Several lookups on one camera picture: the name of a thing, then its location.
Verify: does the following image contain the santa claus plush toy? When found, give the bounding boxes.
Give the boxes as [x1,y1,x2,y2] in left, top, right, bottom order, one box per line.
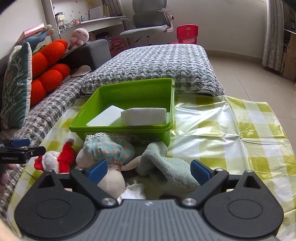
[34,138,77,174]

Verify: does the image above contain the green grey towel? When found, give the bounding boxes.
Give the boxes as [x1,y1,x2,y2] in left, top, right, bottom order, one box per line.
[136,141,200,195]

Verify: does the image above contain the rag doll with floral bonnet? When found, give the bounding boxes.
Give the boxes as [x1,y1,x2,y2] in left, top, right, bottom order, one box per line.
[76,133,141,199]

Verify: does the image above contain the white cloth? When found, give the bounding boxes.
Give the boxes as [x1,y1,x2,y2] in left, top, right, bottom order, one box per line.
[117,183,146,204]

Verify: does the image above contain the person's left hand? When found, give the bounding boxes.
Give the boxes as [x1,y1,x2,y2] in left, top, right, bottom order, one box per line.
[0,164,16,197]

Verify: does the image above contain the grey patterned sofa cover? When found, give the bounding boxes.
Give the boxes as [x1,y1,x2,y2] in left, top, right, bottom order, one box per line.
[1,76,88,223]

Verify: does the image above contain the dark green embroidered cushion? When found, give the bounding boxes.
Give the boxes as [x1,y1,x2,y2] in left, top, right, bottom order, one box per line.
[1,42,33,130]

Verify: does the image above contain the yellow checkered plastic tablecloth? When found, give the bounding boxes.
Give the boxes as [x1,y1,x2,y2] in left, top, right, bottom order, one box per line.
[6,93,296,241]

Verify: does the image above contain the flat white foam sheet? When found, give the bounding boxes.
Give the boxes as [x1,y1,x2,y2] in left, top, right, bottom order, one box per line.
[86,105,123,126]

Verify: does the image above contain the orange carrot plush pillow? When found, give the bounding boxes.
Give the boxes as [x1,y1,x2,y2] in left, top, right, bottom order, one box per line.
[30,39,70,106]

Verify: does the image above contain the white foam block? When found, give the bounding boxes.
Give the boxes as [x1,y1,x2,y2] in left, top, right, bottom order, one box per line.
[121,108,167,126]

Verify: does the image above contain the green plastic storage bin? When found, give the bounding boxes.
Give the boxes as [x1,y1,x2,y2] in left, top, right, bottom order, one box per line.
[69,78,175,145]

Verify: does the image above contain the white paper scrap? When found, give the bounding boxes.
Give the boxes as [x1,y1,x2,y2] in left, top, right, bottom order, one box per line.
[71,65,91,77]

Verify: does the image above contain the pink box on sofa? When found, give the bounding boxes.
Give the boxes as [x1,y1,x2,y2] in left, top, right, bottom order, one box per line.
[16,23,45,45]

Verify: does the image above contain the blue rabbit plush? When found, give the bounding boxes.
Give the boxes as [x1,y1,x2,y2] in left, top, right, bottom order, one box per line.
[21,25,55,52]

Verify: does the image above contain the grey quilted mattress cover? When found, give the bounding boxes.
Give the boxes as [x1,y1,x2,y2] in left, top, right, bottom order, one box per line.
[81,44,225,96]

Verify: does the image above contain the grey sofa armrest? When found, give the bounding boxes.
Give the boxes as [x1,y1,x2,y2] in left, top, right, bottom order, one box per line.
[59,39,111,70]

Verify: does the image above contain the pink octopus plush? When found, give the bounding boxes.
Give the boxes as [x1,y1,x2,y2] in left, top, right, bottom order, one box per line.
[68,28,89,50]

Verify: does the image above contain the wooden shelf unit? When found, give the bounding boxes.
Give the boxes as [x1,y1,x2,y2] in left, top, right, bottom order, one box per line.
[280,1,295,81]

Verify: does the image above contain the grey curtain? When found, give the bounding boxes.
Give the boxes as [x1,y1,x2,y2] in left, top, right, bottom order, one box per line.
[262,0,285,71]

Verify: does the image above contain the red plastic stool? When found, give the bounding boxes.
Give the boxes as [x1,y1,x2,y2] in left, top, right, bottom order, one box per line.
[172,24,199,45]

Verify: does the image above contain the white desk with shelves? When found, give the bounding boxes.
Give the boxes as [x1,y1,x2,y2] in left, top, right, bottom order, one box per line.
[41,0,132,58]

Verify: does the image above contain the grey office chair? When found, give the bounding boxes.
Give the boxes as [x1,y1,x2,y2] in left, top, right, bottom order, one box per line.
[120,0,174,46]

